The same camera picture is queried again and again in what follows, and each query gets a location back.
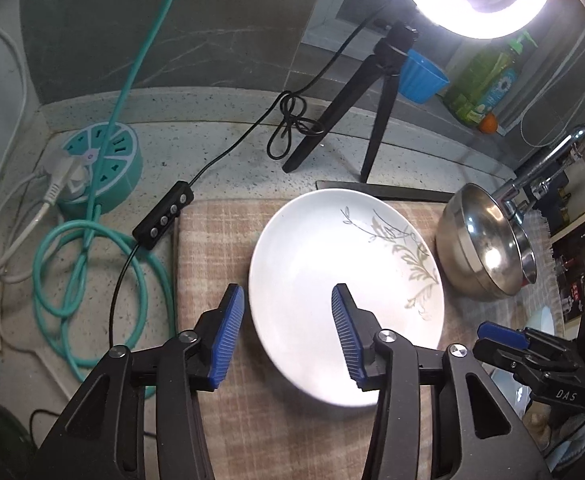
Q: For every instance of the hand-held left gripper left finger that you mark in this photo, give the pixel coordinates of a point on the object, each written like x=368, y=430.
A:
x=225, y=340

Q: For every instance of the black flat board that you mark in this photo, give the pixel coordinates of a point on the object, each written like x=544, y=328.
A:
x=412, y=192

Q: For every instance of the large stainless steel bowl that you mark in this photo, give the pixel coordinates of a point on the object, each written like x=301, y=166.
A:
x=477, y=250

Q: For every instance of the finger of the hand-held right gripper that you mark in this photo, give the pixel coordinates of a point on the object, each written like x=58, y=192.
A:
x=497, y=332
x=497, y=355

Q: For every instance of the round teal power strip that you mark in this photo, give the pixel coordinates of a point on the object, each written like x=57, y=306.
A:
x=117, y=160

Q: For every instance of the black mini tripod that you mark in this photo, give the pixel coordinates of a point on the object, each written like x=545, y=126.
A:
x=377, y=85

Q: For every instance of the chrome faucet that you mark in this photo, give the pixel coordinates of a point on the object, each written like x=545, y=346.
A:
x=547, y=160

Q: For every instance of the black inline switch controller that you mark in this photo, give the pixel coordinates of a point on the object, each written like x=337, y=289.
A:
x=165, y=215

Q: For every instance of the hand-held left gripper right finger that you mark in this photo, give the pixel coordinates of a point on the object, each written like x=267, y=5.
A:
x=347, y=340

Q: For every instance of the green dish soap bottle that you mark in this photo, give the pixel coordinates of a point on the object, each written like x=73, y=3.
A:
x=482, y=80

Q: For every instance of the beige plaid cloth mat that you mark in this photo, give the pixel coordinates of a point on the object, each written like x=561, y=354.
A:
x=212, y=240

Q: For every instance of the blue ribbed cup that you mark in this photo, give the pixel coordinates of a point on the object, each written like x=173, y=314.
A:
x=422, y=77

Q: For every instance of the white leaf print plate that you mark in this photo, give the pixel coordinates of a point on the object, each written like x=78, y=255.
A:
x=317, y=270

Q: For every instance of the person's right forearm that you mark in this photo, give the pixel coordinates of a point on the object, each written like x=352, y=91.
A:
x=567, y=440

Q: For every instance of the small orange fruit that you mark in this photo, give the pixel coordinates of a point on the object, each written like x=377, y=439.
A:
x=488, y=123

